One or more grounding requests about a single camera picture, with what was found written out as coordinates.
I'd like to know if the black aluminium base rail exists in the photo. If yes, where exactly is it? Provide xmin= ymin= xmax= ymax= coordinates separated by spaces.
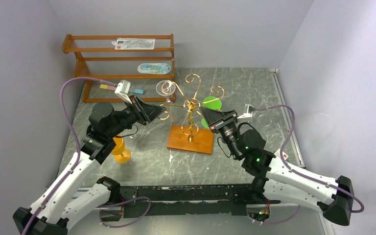
xmin=102 ymin=184 xmax=267 ymax=218

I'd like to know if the green plastic wine glass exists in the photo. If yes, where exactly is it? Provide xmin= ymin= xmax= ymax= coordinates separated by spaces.
xmin=202 ymin=96 xmax=222 ymax=110

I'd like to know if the gold wire wine glass rack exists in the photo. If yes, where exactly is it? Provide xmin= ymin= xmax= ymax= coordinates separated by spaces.
xmin=161 ymin=73 xmax=225 ymax=155

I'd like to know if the blue packaged item lower shelf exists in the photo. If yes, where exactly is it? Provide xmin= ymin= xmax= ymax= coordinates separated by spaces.
xmin=137 ymin=63 xmax=172 ymax=75

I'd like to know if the yellow pink eraser stick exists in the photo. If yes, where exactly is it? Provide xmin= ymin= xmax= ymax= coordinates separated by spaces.
xmin=99 ymin=84 xmax=116 ymax=91

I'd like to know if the orange plastic wine glass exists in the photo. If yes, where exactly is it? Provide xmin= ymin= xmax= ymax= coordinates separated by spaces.
xmin=111 ymin=135 xmax=131 ymax=164

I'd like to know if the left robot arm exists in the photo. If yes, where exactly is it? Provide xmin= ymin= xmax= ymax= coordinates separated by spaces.
xmin=13 ymin=95 xmax=166 ymax=235

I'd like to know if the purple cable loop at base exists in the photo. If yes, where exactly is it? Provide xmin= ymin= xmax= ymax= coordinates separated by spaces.
xmin=98 ymin=194 xmax=152 ymax=229

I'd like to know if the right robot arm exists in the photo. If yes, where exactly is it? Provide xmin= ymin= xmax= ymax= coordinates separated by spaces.
xmin=200 ymin=107 xmax=355 ymax=226

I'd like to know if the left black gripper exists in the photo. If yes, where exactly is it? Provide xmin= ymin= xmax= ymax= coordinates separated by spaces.
xmin=108 ymin=95 xmax=165 ymax=138

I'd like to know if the wooden two-tier shelf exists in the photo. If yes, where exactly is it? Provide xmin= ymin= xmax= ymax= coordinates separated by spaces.
xmin=62 ymin=33 xmax=177 ymax=103

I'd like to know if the small white teal box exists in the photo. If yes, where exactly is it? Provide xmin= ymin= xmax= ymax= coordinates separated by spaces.
xmin=275 ymin=149 xmax=289 ymax=160

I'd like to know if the blue eraser stick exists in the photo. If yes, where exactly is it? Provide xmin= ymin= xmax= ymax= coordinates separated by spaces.
xmin=129 ymin=88 xmax=144 ymax=94

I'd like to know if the packaged item top shelf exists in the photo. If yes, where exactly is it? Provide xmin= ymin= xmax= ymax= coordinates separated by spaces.
xmin=111 ymin=38 xmax=156 ymax=50

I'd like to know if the clear wine glass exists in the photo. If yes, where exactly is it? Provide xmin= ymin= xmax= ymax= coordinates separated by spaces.
xmin=156 ymin=80 xmax=176 ymax=103
xmin=258 ymin=114 xmax=272 ymax=127

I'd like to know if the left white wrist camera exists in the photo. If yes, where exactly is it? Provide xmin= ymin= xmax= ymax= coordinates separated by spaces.
xmin=115 ymin=80 xmax=131 ymax=103

